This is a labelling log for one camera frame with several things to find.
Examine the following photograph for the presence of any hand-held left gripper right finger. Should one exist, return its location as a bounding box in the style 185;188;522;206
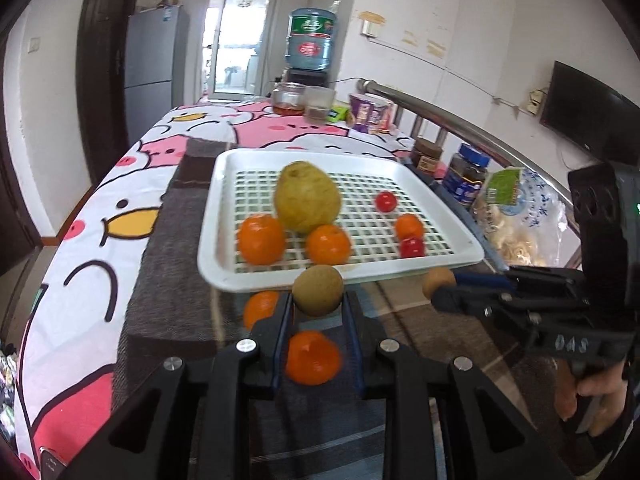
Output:
340;290;576;480

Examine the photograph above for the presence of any white perforated plastic tray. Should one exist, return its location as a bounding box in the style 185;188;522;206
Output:
197;147;485;294

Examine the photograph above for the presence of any medium orange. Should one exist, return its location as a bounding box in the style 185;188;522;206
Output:
306;224;352;266

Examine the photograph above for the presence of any brown kiwi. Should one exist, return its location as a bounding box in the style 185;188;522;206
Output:
292;265;345;317

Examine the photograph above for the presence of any blue water jug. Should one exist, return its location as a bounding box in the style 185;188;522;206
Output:
284;7;338;73

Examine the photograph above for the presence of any grey refrigerator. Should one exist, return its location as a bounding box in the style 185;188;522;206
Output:
123;5;190;148

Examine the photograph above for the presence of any chrome bed rail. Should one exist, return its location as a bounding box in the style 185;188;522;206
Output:
357;79;581;211

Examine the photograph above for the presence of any person's right hand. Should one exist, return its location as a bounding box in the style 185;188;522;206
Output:
555;362;631;436

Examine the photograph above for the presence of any glass jar with red contents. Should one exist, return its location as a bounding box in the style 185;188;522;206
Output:
271;82;307;116

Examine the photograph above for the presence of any glass balcony door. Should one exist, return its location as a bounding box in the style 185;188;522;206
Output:
202;0;281;101

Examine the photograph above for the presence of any large yellow-green pear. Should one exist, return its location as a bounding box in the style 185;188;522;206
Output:
273;161;343;234

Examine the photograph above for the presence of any clear plastic cup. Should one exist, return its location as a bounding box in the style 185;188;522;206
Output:
303;85;337;122

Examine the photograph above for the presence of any water dispenser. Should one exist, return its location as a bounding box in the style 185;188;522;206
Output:
282;66;332;89

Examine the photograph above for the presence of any small brown round fruit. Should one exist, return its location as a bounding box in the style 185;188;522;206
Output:
421;267;457;301

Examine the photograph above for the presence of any black television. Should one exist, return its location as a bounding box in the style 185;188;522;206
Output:
539;60;640;166

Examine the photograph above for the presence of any clear bag of noodles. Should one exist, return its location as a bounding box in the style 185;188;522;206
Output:
472;167;583;271

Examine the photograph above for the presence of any large orange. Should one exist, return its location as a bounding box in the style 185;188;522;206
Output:
237;214;286;266

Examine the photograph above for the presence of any blue lid jar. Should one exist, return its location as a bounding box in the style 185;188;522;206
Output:
442;143;490;208

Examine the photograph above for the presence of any brown jar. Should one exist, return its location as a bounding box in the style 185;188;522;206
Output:
410;137;445;177

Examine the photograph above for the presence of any purple instant noodle cup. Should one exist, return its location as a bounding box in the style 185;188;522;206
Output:
347;92;398;135

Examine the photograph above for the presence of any small mandarin orange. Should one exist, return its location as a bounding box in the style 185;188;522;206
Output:
285;330;343;386
395;213;425;241
243;290;281;331

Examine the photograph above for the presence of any white wall socket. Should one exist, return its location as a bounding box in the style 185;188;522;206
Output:
520;87;548;118

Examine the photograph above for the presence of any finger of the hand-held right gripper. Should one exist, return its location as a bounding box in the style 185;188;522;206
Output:
431;285;592;332
455;265;591;291

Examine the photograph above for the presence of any yellowed wall socket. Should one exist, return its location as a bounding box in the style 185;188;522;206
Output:
360;10;386;38

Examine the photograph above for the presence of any dark wooden door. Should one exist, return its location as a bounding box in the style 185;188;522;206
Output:
75;0;143;188

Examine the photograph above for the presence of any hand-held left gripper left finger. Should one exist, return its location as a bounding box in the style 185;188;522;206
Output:
75;291;296;480

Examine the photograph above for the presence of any cartoon printed blanket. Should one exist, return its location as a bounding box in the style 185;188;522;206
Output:
12;100;416;471

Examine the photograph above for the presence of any dark flat object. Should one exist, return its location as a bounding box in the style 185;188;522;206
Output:
37;447;68;480

